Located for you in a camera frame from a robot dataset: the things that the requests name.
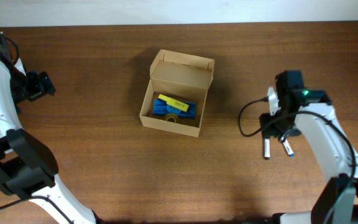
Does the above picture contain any blue cap whiteboard marker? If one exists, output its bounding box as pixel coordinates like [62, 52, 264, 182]
[282, 139, 295, 157]

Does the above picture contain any black cap whiteboard marker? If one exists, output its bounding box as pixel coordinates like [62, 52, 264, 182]
[264, 138, 270, 160]

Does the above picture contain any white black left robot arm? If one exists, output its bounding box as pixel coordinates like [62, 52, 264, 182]
[0, 32, 102, 224]

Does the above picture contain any yellow highlighter black cap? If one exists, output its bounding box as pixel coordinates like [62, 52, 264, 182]
[158, 94, 189, 112]

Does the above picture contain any brown cardboard box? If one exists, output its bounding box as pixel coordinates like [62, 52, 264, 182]
[139, 49, 215, 138]

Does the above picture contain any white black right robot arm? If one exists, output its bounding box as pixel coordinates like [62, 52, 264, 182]
[260, 70, 358, 224]

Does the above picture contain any blue plastic tape dispenser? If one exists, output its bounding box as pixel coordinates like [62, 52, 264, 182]
[153, 100, 197, 119]

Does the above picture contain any yellow adhesive tape roll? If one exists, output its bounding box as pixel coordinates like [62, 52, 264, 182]
[163, 113, 179, 123]

